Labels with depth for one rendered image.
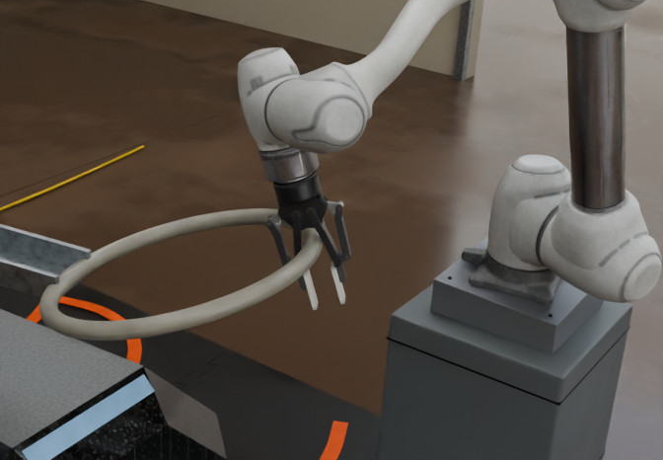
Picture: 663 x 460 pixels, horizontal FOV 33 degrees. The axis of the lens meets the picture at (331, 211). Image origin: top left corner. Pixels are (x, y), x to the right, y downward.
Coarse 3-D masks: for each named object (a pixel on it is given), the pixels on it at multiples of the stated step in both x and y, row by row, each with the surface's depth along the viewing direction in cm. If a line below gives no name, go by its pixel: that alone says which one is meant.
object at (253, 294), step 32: (192, 224) 210; (224, 224) 209; (256, 224) 207; (288, 224) 199; (96, 256) 203; (64, 288) 193; (256, 288) 170; (64, 320) 174; (128, 320) 168; (160, 320) 167; (192, 320) 166
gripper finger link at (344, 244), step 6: (336, 210) 184; (336, 216) 184; (342, 216) 186; (336, 222) 184; (342, 222) 185; (336, 228) 185; (342, 228) 185; (342, 234) 185; (342, 240) 185; (342, 246) 186; (348, 246) 187; (342, 252) 186; (348, 252) 186; (348, 258) 186
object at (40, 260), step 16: (0, 224) 206; (0, 240) 206; (16, 240) 205; (32, 240) 204; (48, 240) 203; (0, 256) 204; (16, 256) 205; (32, 256) 205; (48, 256) 204; (64, 256) 203; (80, 256) 202; (0, 272) 194; (16, 272) 193; (32, 272) 192; (48, 272) 192; (16, 288) 195; (32, 288) 194
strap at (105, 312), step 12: (60, 300) 392; (72, 300) 392; (36, 312) 383; (96, 312) 386; (108, 312) 386; (132, 348) 365; (132, 360) 359; (336, 432) 330; (336, 444) 324; (324, 456) 319; (336, 456) 319
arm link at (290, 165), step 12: (264, 156) 179; (276, 156) 178; (288, 156) 178; (300, 156) 178; (312, 156) 180; (264, 168) 181; (276, 168) 179; (288, 168) 178; (300, 168) 179; (312, 168) 180; (276, 180) 180; (288, 180) 179; (300, 180) 181
